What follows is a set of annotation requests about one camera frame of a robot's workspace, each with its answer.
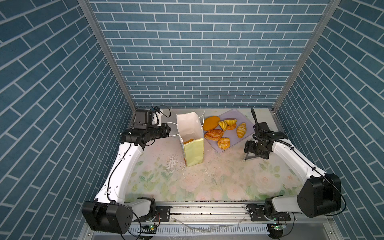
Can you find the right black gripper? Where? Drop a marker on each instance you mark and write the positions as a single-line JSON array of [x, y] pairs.
[[248, 146]]

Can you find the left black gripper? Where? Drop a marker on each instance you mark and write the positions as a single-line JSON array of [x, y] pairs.
[[164, 131]]

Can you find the paper gift bag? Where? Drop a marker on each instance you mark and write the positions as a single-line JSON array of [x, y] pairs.
[[191, 136]]

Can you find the square orange toast bread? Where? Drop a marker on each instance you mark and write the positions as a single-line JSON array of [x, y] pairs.
[[188, 141]]

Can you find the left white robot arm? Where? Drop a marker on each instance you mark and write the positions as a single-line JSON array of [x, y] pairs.
[[108, 211]]

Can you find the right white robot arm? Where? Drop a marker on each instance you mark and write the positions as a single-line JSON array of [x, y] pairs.
[[321, 192]]

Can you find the striped oval bread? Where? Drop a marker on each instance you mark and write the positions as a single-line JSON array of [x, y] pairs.
[[241, 130]]

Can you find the round orange flat bread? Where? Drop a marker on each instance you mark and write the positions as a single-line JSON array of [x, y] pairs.
[[211, 123]]

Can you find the small round knotted bun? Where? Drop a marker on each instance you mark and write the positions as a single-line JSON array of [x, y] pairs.
[[224, 143]]

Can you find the lavender tray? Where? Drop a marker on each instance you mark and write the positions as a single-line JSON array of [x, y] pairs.
[[241, 118]]

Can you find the yellow orange croissant bun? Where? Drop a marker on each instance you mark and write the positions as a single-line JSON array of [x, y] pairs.
[[231, 124]]

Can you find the glazed brown pastry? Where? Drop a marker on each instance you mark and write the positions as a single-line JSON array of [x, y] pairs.
[[214, 135]]

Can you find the yellow shell bun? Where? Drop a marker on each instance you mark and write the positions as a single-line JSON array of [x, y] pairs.
[[223, 125]]

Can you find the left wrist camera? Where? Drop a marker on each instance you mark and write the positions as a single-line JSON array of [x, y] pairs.
[[156, 113]]

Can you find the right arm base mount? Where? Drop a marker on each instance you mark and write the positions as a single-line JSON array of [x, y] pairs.
[[258, 213]]

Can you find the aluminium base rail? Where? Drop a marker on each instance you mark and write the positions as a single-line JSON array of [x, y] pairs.
[[209, 212]]

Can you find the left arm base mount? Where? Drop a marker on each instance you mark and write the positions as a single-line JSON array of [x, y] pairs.
[[156, 210]]

